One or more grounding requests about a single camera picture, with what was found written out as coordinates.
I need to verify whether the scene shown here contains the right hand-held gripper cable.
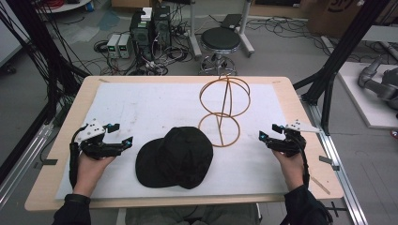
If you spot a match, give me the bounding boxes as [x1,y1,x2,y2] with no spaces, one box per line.
[295,134,312,189]

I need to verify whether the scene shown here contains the small white box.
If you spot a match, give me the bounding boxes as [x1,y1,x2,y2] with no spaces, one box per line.
[140,6,154,23]

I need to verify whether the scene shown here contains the left hand-held gripper cable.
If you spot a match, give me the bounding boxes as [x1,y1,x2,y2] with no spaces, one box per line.
[69,124,89,189]

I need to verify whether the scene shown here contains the black frame post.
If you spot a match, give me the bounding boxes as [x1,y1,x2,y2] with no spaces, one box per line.
[5,0,90,127]
[293,0,392,136]

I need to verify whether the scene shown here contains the person's left hand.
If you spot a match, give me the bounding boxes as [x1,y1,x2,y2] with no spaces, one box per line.
[72,152,116,199]

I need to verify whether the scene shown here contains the person's right hand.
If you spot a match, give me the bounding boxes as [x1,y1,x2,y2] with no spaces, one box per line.
[270,149,306,192]

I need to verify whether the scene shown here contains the cardboard box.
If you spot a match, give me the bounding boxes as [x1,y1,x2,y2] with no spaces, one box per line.
[307,0,378,39]

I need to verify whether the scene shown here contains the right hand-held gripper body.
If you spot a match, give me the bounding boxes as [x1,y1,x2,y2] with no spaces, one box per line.
[266,119,322,158]

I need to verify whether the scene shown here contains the black baseball cap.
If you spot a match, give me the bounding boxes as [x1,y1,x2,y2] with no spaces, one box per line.
[134,126,215,190]

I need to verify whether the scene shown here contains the white floor board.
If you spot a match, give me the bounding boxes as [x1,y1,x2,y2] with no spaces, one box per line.
[337,61,398,129]

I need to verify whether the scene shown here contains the black laptop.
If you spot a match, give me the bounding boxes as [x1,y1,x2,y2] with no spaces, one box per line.
[220,13,244,31]

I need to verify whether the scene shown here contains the white rolling stand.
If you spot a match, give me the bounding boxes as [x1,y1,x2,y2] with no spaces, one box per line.
[187,0,255,61]

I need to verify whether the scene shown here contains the hand-held gripper cable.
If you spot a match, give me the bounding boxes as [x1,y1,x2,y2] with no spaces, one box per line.
[295,134,312,189]
[69,124,89,189]

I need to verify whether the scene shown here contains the tangle of floor cables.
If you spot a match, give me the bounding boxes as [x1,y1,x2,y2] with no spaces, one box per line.
[93,18,201,77]

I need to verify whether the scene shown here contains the person's legs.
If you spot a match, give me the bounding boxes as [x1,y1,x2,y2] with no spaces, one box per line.
[124,202,261,225]

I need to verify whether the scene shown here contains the black computer tower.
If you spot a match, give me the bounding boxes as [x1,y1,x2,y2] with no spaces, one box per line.
[152,5,173,49]
[129,10,155,63]

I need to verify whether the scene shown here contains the white table mat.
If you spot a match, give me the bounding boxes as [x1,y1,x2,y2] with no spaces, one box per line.
[54,81,291,202]

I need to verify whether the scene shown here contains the grey power supply unit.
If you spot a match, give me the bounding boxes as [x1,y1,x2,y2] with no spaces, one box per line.
[117,33,133,60]
[106,33,122,59]

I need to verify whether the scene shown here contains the wire hat stand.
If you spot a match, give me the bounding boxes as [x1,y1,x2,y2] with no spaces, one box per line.
[197,74,253,149]

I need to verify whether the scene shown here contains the aluminium rail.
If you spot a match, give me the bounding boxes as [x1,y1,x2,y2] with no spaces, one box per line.
[0,122,54,208]
[299,96,370,225]

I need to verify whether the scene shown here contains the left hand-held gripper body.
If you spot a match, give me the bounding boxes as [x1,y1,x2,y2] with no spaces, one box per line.
[75,119,125,161]

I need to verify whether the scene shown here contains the black round stool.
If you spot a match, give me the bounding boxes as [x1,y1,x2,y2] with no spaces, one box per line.
[198,26,242,77]

